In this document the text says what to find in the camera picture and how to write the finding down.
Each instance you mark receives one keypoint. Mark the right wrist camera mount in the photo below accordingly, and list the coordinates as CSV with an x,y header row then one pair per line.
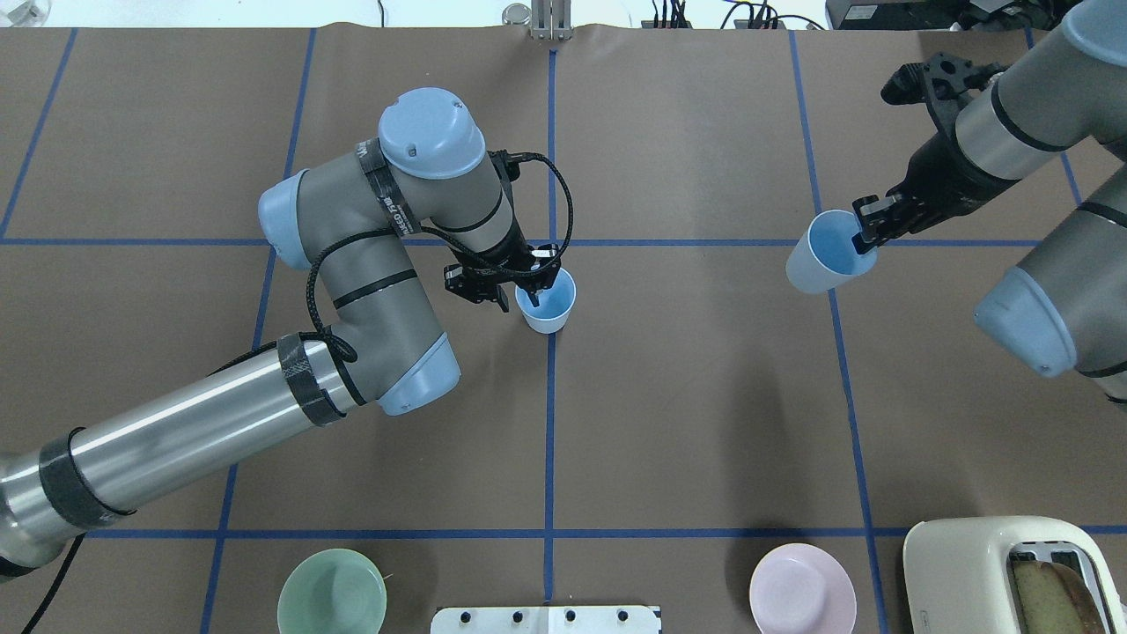
x,y
945,83

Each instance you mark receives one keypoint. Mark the aluminium frame post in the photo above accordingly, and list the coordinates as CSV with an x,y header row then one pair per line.
x,y
550,20

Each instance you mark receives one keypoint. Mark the pink bowl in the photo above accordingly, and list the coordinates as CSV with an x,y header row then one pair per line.
x,y
798,588

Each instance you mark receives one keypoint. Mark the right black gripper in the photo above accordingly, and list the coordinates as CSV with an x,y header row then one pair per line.
x,y
935,180

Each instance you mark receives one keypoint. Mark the blue cup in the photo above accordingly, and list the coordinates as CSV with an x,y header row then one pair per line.
x,y
825,257
555,307

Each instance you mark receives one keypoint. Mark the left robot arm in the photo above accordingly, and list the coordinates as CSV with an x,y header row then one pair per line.
x,y
375,335

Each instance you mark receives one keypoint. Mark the cream toaster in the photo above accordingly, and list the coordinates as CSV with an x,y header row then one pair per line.
x,y
1008,574

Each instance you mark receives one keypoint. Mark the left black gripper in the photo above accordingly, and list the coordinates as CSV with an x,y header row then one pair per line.
x,y
509,262

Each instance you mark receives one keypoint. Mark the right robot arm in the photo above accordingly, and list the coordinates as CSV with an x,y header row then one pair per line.
x,y
1060,309

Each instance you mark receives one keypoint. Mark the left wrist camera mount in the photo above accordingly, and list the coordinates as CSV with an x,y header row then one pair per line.
x,y
507,167

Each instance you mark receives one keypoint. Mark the green bowl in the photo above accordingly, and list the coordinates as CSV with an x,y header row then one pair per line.
x,y
333,591

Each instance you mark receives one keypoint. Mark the bread slice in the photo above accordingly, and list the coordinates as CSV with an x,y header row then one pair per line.
x,y
1052,598

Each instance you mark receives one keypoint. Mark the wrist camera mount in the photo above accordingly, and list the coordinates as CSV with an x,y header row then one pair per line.
x,y
507,167
945,83

